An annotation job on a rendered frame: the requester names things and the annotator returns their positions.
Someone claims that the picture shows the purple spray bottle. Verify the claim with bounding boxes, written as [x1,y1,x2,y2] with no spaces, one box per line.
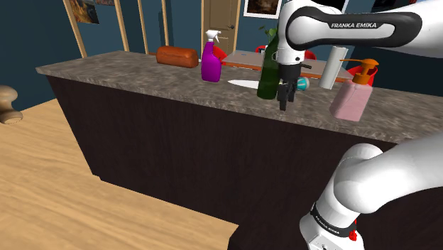
[201,29,223,83]

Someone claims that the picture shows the light wooden post frame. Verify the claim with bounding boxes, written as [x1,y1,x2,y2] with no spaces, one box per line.
[62,0,171,59]

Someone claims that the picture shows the brown wooden door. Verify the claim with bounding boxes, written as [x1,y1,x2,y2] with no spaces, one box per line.
[201,0,241,57]

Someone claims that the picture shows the pink soap dispenser, orange pump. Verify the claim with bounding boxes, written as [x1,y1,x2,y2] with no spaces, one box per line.
[328,58,380,123]

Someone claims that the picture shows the dark green glass bottle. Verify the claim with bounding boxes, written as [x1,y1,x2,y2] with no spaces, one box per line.
[256,33,282,101]

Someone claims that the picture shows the white-framed dark wall picture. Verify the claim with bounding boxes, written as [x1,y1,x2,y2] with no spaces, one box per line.
[243,0,283,20]

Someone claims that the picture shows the white knife with teal handle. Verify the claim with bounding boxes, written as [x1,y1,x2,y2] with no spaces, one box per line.
[227,77,311,92]

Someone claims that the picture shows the green leafy plant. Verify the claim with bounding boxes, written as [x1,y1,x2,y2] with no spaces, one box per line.
[258,25,280,40]

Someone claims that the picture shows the round light wooden knob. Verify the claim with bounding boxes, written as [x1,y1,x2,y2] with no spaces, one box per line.
[0,85,24,125]

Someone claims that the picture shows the dark kitchen counter cabinet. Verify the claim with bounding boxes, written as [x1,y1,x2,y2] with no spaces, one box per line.
[35,50,443,228]

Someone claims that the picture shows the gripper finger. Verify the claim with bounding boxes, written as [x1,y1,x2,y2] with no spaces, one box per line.
[276,82,290,112]
[288,81,299,103]

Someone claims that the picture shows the orange wall poster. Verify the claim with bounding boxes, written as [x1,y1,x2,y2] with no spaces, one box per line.
[68,0,101,26]

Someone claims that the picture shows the white paper towel roll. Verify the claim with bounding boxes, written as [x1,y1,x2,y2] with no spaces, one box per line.
[318,45,350,90]

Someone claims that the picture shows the dark robot stand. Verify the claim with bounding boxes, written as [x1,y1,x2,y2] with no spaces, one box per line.
[227,207,443,250]

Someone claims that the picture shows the brown bread loaf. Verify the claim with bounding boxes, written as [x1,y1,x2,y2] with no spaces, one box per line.
[155,45,200,69]

